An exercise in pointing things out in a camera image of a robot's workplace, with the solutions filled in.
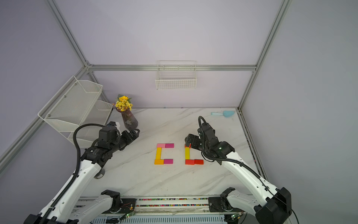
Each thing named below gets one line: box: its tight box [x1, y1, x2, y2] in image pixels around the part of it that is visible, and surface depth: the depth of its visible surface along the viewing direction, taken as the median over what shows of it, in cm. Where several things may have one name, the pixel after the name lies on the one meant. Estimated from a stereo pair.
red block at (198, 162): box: [194, 159, 204, 165], surface depth 90 cm
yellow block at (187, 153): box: [184, 147, 191, 161], surface depth 95 cm
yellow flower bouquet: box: [111, 93, 134, 112], surface depth 92 cm
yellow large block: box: [155, 147, 162, 160], surface depth 95 cm
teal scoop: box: [210, 110, 235, 118], surface depth 121 cm
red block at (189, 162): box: [185, 159, 195, 166], surface depth 91 cm
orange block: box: [153, 159, 165, 165], surface depth 92 cm
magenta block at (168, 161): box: [163, 159, 174, 165], surface depth 92 cm
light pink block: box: [156, 143, 166, 148], surface depth 100 cm
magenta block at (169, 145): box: [165, 143, 175, 148], surface depth 99 cm
